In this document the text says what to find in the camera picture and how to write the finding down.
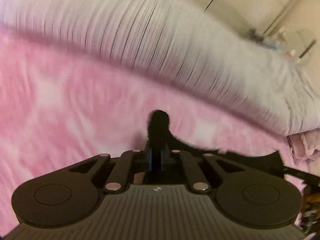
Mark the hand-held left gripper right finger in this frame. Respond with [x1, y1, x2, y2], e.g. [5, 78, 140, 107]
[160, 142, 244, 193]

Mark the pink floral blanket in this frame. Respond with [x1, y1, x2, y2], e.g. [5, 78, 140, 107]
[0, 27, 304, 233]

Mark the white wardrobe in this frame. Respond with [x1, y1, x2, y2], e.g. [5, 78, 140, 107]
[160, 0, 320, 45]

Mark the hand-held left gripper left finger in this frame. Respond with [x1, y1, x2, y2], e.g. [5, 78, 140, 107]
[69, 141, 153, 193]

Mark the black garment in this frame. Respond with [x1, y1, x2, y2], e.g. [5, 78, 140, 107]
[146, 109, 285, 173]

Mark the lilac ribbed quilt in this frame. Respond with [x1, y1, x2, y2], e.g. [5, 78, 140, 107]
[0, 0, 320, 137]

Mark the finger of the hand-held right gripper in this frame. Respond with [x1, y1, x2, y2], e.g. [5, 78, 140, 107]
[282, 166, 320, 189]

